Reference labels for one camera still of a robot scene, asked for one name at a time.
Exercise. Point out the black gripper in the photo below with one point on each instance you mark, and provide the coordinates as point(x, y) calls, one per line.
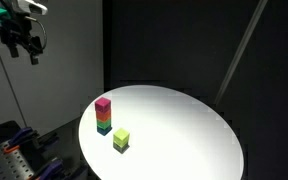
point(19, 31)

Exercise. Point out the yellow block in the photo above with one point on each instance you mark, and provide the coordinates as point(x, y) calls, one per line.
point(121, 136)

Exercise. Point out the pink block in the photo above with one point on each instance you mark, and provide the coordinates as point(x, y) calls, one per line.
point(102, 104)

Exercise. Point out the orange block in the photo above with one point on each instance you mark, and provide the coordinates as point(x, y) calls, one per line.
point(103, 116)

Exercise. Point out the green block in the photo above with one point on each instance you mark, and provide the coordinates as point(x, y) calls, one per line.
point(104, 124)

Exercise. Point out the blue block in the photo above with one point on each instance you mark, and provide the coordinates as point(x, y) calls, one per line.
point(104, 130)

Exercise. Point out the purple clamp with orange tips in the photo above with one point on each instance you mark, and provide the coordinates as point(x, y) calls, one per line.
point(19, 136)

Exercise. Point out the perforated metal board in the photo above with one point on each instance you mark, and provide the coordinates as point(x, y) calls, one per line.
point(9, 165)

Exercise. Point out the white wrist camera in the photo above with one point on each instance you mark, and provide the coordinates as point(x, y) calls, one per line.
point(34, 6)

